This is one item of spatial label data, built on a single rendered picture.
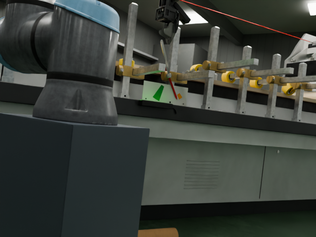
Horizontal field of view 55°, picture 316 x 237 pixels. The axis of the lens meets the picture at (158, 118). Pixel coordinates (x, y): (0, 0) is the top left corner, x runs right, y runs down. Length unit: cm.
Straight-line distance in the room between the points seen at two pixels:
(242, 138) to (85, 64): 141
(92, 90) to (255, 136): 147
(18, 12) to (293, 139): 187
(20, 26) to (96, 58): 22
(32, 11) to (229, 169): 168
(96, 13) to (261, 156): 186
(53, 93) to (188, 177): 143
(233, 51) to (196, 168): 795
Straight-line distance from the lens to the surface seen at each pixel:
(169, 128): 163
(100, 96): 67
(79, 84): 66
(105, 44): 69
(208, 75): 139
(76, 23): 69
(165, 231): 161
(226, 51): 985
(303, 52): 432
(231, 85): 206
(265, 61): 944
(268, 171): 243
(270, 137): 210
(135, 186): 74
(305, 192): 279
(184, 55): 928
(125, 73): 149
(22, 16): 83
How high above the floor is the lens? 63
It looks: level
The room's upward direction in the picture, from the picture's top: 6 degrees clockwise
